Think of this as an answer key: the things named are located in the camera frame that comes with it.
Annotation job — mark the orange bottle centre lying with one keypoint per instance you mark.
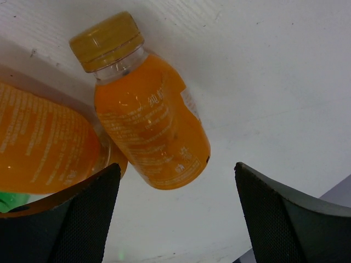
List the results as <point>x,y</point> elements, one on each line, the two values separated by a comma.
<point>47,146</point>

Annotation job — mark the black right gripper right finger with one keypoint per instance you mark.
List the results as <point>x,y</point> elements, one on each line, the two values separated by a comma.
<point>287,225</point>

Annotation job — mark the green bottle front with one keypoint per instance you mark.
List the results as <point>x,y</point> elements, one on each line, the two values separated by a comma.
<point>10,201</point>

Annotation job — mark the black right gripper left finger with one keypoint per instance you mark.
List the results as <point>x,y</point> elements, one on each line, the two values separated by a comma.
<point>68,226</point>

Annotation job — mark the orange bottle far right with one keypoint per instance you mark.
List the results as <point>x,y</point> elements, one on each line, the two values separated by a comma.
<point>143,104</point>

